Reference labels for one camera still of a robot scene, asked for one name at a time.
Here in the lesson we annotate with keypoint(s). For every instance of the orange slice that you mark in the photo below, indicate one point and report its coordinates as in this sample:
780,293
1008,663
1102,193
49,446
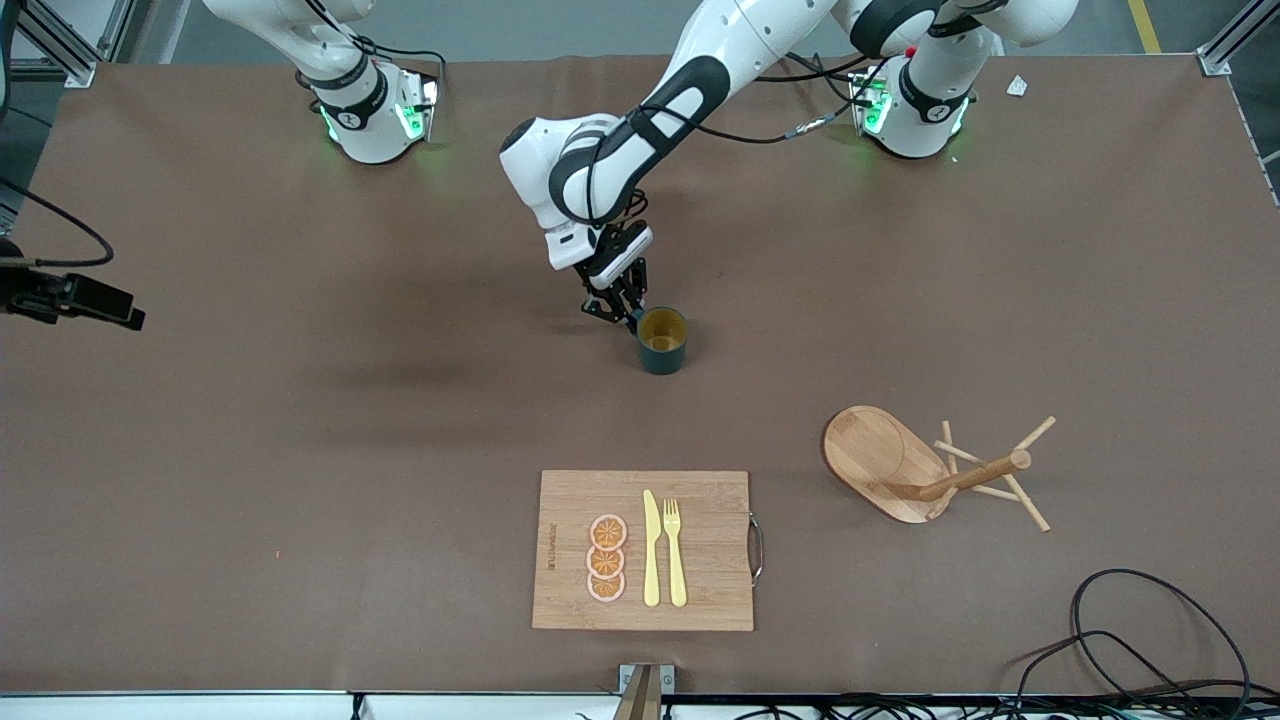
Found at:
605,563
608,531

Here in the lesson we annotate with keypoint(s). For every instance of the wooden cutting board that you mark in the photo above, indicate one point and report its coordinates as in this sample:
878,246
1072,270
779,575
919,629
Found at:
710,560

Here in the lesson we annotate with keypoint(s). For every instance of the metal camera stand post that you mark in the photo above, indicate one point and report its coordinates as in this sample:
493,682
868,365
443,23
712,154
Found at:
640,700

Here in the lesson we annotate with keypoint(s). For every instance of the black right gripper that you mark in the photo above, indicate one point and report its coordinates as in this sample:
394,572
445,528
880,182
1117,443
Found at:
40,296

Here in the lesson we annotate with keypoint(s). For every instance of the wooden mug rack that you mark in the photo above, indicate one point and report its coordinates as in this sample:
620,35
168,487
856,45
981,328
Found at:
875,455

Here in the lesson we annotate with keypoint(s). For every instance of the yellow plastic fork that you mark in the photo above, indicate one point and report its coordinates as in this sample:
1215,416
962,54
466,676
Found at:
676,570

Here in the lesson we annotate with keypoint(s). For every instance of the white paper scrap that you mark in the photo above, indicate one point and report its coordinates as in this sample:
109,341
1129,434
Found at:
1017,87

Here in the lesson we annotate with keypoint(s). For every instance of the metal mounting bracket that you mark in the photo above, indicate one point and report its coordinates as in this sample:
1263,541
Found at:
668,680

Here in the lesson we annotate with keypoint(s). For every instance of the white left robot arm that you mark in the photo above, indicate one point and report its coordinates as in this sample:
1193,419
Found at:
530,165

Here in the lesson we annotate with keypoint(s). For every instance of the aluminium frame profile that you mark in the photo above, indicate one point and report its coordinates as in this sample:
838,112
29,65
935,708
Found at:
75,70
1215,62

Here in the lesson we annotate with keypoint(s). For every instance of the dark green ribbed cup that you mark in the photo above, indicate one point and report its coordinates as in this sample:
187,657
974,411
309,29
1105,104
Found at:
662,358

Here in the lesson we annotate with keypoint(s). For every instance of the brown table cover sheet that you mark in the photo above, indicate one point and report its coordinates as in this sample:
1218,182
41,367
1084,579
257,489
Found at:
400,450

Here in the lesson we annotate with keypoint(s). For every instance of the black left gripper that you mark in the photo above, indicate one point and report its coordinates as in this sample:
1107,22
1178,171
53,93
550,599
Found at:
622,290

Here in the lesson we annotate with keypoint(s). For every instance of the yellow plastic knife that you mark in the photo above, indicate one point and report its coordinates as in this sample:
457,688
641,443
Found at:
651,560

